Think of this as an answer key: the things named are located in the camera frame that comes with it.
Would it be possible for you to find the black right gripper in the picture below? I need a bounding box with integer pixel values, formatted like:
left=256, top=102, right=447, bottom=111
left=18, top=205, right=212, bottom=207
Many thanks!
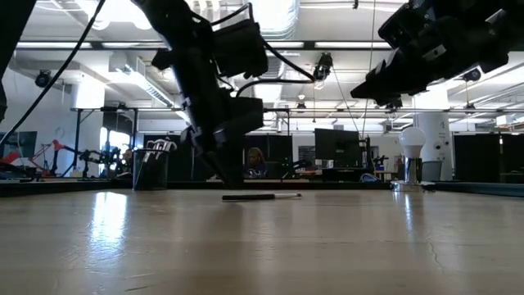
left=350, top=0, right=513, bottom=108

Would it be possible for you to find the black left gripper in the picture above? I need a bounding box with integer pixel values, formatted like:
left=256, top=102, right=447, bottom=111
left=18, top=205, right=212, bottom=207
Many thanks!
left=179, top=96, right=265, bottom=188

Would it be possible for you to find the long thin makeup brush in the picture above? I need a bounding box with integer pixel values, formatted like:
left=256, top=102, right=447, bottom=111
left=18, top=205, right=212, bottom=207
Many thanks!
left=221, top=192, right=303, bottom=202

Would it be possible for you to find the person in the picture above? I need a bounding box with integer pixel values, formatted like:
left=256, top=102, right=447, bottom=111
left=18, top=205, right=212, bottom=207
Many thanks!
left=120, top=147, right=134, bottom=176
left=244, top=146, right=269, bottom=180

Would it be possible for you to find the white bulb on chrome stand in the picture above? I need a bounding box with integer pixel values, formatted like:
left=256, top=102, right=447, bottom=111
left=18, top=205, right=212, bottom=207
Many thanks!
left=390, top=125, right=436, bottom=193

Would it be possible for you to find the white round column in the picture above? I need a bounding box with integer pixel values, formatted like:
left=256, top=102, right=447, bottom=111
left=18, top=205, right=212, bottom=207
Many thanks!
left=412, top=84, right=454, bottom=182

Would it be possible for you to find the black mesh cup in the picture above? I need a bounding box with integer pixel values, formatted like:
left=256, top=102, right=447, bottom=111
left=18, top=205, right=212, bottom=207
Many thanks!
left=132, top=147, right=170, bottom=192

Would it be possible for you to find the black monitor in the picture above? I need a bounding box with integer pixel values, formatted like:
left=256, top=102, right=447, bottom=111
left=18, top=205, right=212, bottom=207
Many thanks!
left=314, top=127, right=362, bottom=170

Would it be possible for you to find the red desk lamp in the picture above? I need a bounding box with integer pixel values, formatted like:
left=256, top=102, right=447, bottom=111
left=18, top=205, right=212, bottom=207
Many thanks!
left=29, top=138, right=66, bottom=178

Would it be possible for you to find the black spotlight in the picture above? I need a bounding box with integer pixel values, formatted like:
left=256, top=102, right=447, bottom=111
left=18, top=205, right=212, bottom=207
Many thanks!
left=34, top=69, right=54, bottom=89

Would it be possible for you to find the black partition wall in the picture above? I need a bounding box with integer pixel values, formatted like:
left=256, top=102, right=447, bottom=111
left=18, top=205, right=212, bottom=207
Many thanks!
left=142, top=133, right=294, bottom=182
left=453, top=133, right=524, bottom=184

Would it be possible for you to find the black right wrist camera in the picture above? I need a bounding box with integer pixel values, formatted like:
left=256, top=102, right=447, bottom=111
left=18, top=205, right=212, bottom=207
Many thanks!
left=377, top=3, right=417, bottom=49

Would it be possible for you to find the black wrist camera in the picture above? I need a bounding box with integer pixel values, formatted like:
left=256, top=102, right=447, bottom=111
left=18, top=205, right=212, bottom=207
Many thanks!
left=377, top=3, right=417, bottom=49
left=211, top=18, right=270, bottom=79

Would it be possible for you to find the black overhead camera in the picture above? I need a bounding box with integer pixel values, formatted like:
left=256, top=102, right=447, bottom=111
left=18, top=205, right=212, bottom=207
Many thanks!
left=310, top=52, right=334, bottom=83

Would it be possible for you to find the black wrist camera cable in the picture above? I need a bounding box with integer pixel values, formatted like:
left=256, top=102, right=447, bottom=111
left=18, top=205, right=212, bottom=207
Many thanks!
left=208, top=2, right=317, bottom=98

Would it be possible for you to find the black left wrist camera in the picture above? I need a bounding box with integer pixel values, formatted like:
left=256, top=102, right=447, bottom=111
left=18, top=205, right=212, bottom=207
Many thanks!
left=211, top=18, right=270, bottom=79

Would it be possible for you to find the silver ventilation duct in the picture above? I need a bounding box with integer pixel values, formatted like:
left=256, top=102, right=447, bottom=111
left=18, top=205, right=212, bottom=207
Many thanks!
left=249, top=0, right=302, bottom=130

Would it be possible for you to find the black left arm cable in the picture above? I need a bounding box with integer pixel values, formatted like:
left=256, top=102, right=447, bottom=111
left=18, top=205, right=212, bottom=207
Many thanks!
left=0, top=0, right=107, bottom=147

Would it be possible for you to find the dark wall screen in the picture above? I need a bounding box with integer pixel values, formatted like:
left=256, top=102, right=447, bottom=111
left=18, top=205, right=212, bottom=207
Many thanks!
left=0, top=130, right=38, bottom=160

